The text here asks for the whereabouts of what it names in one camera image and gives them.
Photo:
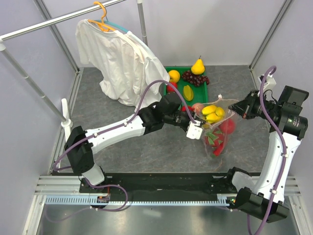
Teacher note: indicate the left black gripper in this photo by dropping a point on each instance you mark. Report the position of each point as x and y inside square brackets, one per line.
[202, 122]

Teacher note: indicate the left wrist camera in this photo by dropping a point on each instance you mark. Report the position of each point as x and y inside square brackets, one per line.
[194, 130]

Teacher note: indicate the yellow lemon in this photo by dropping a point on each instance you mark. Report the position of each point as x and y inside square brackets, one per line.
[174, 76]

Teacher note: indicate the silver clothes rack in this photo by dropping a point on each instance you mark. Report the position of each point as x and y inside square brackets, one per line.
[22, 111]

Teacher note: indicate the red chili pepper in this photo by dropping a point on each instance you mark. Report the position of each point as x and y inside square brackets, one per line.
[218, 149]

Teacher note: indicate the peach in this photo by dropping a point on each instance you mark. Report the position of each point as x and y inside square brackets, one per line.
[197, 107]

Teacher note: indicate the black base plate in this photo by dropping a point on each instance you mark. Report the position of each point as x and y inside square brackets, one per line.
[164, 186]

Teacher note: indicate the red apple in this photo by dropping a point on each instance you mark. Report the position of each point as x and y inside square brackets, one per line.
[228, 126]
[183, 109]

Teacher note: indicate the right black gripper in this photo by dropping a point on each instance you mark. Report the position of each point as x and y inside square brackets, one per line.
[245, 107]

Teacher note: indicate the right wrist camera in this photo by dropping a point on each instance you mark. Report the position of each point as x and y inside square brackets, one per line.
[269, 83]

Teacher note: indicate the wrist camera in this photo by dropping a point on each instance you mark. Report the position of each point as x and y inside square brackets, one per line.
[269, 83]
[194, 130]

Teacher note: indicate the dark purple grapes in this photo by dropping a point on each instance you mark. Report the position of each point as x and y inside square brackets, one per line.
[196, 80]

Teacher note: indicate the yellow banana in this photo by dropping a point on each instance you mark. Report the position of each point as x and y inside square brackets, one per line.
[213, 113]

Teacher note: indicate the orange clothes hanger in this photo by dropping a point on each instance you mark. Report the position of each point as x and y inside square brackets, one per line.
[101, 24]

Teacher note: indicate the yellow pear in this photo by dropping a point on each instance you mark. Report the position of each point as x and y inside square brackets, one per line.
[198, 67]

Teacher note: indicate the white cable duct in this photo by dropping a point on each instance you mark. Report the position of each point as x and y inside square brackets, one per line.
[97, 201]

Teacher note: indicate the yellow star fruit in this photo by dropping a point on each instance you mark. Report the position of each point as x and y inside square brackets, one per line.
[188, 93]

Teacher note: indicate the pink dragon fruit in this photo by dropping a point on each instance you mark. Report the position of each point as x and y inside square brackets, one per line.
[214, 138]

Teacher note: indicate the small red wrinkled fruit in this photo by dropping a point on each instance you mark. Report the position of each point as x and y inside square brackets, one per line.
[170, 88]

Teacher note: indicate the clear pink zip top bag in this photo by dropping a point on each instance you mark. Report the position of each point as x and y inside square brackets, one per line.
[223, 103]

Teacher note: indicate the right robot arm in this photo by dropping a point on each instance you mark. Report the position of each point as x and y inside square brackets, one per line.
[287, 129]

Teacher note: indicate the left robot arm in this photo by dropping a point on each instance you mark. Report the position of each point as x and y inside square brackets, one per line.
[83, 144]

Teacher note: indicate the teal clothes hanger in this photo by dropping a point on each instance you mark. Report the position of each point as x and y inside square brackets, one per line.
[114, 25]

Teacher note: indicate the white t-shirt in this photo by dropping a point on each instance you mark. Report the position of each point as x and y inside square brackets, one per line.
[128, 66]

